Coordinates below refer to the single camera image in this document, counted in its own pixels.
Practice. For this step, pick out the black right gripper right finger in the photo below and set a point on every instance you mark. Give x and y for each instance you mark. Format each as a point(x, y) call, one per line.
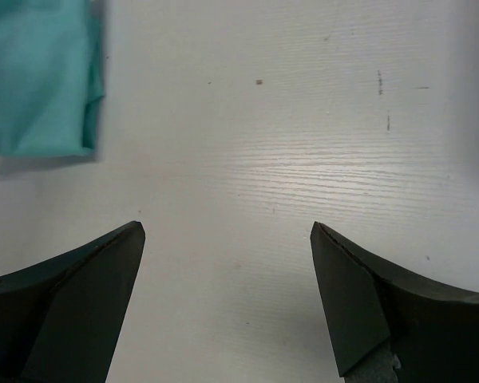
point(389, 324)

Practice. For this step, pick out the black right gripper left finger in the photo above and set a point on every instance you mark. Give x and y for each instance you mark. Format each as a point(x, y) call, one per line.
point(60, 319)

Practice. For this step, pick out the teal green t-shirt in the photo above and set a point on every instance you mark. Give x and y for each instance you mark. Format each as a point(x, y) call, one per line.
point(50, 77)

